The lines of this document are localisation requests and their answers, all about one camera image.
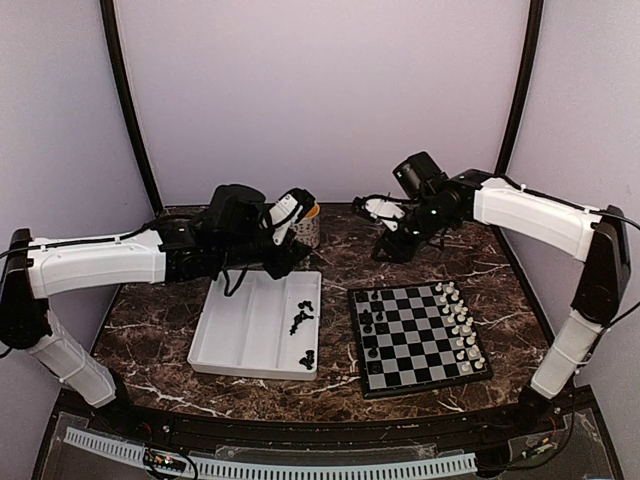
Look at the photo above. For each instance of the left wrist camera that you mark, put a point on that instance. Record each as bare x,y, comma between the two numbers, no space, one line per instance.
288,210

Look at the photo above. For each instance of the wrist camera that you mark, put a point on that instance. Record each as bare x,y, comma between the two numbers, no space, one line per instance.
288,210
379,208

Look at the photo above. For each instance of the left black frame post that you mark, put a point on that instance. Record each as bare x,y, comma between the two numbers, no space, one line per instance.
128,110

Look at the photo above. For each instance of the white chess piece row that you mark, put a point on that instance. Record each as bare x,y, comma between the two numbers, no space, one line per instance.
455,332

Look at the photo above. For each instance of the black frame post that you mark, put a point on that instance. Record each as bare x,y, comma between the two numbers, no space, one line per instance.
128,110
521,88

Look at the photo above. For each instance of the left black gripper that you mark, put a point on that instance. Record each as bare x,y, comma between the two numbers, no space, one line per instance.
286,258

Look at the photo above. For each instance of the white plastic tray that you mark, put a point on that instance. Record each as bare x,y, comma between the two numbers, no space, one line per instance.
244,335

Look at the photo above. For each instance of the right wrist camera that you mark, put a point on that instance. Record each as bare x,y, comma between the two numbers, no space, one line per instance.
379,208

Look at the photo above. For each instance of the black chess pieces pile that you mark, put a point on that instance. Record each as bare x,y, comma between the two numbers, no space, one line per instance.
302,339

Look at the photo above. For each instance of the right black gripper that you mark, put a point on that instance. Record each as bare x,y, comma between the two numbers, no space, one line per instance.
400,251

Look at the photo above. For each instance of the black front rail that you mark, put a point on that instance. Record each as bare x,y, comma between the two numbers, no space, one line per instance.
335,415

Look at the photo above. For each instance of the right black frame post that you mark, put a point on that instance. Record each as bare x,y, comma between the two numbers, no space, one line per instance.
521,88

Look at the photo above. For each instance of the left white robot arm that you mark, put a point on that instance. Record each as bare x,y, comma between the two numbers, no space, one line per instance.
236,231

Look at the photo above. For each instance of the white slotted cable duct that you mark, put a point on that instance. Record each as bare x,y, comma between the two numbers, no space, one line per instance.
258,463

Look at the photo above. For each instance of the yellow patterned mug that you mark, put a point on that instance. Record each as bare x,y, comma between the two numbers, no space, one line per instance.
307,230

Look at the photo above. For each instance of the black white chess board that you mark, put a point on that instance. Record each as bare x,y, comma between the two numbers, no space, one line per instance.
398,322

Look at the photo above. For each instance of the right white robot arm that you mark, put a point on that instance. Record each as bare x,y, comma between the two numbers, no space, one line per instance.
435,202

